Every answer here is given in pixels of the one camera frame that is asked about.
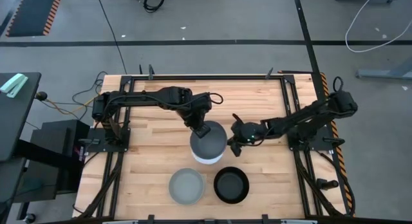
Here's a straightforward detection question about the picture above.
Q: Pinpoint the white bowl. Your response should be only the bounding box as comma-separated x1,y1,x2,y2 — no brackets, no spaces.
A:
191,149,224,165

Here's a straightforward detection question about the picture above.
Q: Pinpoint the bundle of loose cables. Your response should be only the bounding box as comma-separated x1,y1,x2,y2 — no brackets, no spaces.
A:
41,71,109,122

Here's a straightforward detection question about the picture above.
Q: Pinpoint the white floor cable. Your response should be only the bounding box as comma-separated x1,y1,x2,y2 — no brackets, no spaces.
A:
344,0,412,53

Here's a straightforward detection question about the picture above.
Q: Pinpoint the black side desk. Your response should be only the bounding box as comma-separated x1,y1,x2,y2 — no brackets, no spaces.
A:
0,71,42,162

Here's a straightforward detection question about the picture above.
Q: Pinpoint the light grey bowl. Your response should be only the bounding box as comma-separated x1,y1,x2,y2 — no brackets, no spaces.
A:
168,167,206,206

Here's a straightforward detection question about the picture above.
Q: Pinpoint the black bowl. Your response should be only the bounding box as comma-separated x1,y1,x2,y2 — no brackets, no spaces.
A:
213,166,250,205

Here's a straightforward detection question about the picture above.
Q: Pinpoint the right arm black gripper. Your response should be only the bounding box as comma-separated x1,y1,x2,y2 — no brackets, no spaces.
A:
227,113,268,158

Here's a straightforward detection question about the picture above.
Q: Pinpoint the coiled black cable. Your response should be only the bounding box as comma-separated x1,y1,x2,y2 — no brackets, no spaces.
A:
143,0,165,14

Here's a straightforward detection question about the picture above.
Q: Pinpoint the orange black hazard tape strip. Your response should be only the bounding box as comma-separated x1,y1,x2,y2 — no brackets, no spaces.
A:
320,72,355,216

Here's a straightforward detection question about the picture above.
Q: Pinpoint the black frame clamp handle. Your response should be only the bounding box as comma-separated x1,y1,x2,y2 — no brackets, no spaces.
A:
316,178,339,191

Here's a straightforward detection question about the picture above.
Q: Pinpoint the black aluminium table frame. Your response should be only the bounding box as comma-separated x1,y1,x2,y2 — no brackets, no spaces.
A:
72,74,355,224

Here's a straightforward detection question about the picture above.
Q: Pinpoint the black computer case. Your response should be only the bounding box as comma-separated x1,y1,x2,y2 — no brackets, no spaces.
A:
30,119,91,194

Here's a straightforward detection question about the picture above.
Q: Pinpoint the mint green stapler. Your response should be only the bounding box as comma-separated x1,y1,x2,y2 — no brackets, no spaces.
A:
0,73,29,98

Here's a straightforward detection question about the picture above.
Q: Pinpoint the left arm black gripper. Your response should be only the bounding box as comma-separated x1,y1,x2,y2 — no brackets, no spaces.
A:
182,103,212,139

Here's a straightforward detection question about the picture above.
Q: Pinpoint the thin black floor cable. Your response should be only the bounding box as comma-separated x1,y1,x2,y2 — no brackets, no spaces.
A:
95,0,128,75

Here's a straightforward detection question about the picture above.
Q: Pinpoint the black mat with hazard stripes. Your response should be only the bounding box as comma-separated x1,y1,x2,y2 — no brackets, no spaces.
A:
5,0,64,37

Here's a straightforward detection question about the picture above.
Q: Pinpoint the grey and white cup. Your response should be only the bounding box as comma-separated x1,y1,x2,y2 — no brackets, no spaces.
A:
189,120,229,160

